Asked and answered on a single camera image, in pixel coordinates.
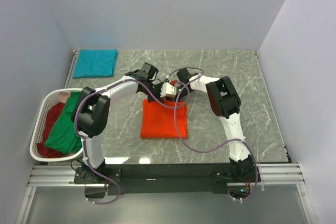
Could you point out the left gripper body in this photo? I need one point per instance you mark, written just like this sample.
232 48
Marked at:
156 89

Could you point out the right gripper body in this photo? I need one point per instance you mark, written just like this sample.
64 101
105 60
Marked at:
184 93

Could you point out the orange t-shirt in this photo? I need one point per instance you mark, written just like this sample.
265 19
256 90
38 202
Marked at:
158 121

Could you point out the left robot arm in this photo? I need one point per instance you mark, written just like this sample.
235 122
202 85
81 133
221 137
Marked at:
90 115

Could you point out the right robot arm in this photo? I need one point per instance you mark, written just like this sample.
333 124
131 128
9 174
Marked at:
225 104

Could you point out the folded teal t-shirt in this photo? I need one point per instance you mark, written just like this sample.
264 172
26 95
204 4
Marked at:
95 63

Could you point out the beige garment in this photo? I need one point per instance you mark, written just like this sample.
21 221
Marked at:
63 96

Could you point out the green t-shirt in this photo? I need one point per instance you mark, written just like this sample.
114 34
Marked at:
72 142

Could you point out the white laundry basket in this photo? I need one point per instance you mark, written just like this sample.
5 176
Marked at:
50 100

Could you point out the dark red t-shirt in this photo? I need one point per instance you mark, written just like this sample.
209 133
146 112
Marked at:
50 121

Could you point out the black base beam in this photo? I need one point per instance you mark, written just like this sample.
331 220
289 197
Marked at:
132 187

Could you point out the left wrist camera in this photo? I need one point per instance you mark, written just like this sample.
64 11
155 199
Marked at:
167 90

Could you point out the aluminium frame rail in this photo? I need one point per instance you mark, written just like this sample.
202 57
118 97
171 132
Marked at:
60 175

